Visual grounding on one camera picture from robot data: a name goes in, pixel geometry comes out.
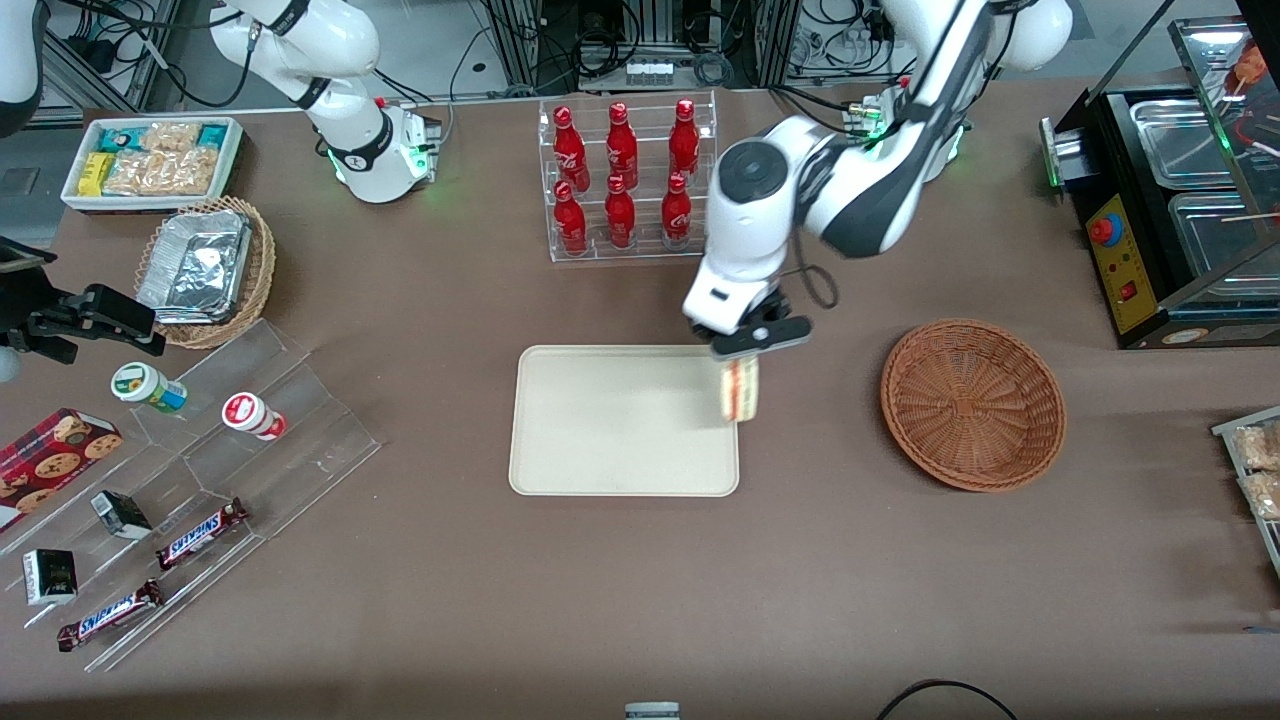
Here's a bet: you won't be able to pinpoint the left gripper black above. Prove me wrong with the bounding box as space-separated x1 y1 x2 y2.
692 293 813 377

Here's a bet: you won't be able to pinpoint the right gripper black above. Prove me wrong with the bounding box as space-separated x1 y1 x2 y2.
0 240 167 366

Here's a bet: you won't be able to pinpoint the triangle sandwich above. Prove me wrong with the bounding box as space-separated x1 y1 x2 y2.
719 357 762 423

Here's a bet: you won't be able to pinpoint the beige plastic tray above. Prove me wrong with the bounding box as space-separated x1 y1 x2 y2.
508 345 741 498

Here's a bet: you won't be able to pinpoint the light tan wicker basket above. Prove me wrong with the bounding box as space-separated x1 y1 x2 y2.
135 195 277 351

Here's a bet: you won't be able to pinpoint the brown round wicker basket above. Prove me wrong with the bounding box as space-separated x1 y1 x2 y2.
880 318 1068 493

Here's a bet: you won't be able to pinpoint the white cup with green label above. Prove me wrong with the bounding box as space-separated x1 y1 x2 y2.
110 362 189 415

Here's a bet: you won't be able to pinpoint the stacked aluminium foil containers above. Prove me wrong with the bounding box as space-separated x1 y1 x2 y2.
137 209 254 327

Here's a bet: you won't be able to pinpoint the clear acrylic bottle rack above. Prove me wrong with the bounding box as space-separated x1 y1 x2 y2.
538 90 719 264

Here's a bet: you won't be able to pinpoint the large clear bag of nuts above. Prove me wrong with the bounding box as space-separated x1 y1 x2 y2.
103 148 217 198

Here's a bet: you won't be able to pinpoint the red cola bottle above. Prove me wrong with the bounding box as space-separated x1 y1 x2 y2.
668 98 702 181
661 172 695 247
553 105 590 191
606 101 640 191
553 180 590 256
604 175 638 250

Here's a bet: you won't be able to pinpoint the red cookie box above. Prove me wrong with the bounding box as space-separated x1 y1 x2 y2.
0 408 124 533

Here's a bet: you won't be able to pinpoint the white cup with red label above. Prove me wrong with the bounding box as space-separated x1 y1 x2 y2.
222 392 289 442

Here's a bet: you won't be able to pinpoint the small clear bag of nuts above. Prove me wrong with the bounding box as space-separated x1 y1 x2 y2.
140 121 202 154

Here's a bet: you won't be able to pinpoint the small black box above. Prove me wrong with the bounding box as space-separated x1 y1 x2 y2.
90 490 154 542

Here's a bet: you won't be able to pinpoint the white rectangular snack bin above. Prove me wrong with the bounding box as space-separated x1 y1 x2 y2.
60 115 247 216

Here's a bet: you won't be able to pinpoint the clear acrylic stepped display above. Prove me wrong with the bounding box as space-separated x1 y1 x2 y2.
0 320 382 673

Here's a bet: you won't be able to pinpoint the brown Snickers bar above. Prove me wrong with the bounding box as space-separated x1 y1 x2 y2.
57 580 165 654
155 498 250 572

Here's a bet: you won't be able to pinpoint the black and white box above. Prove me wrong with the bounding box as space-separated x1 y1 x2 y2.
22 548 79 607

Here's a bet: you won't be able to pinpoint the black food warmer, yellow panel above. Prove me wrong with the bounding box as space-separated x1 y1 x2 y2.
1040 15 1280 351

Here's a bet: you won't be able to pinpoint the steel warmer pan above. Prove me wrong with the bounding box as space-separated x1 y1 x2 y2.
1168 190 1280 283
1130 98 1237 191

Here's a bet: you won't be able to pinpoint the clear bag of puffed snacks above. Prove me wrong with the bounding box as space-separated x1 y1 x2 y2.
1232 424 1280 472
1240 470 1280 521

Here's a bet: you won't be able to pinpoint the fried food in warmer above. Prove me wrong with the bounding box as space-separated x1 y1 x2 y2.
1232 40 1278 93

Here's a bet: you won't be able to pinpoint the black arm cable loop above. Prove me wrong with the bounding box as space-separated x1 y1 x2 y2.
792 235 840 310

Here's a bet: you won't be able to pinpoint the aluminium frame rack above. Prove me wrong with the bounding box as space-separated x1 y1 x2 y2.
480 0 801 96

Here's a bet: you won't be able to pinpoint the black table cable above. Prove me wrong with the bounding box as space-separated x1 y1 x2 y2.
877 679 1019 720

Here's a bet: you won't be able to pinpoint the grey wire rack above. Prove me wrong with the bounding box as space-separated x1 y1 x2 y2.
1212 405 1280 578

